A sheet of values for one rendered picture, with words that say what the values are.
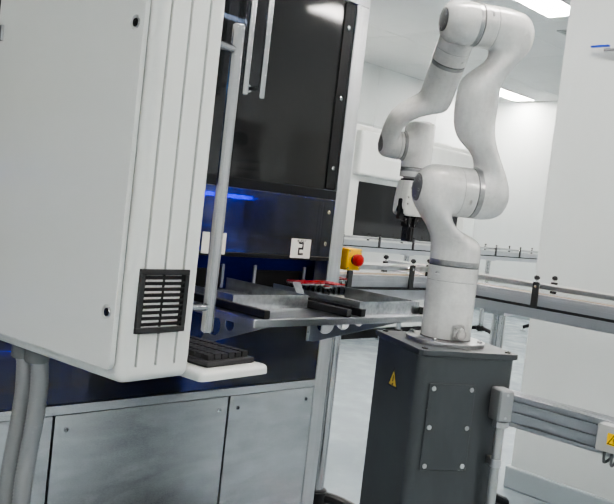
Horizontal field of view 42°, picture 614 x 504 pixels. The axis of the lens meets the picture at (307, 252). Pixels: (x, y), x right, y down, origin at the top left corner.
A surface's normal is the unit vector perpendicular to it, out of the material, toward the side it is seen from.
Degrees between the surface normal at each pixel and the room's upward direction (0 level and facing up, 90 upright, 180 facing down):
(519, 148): 90
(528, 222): 90
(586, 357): 90
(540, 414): 90
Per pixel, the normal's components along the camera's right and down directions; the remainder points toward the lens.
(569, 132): -0.70, -0.04
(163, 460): 0.70, 0.11
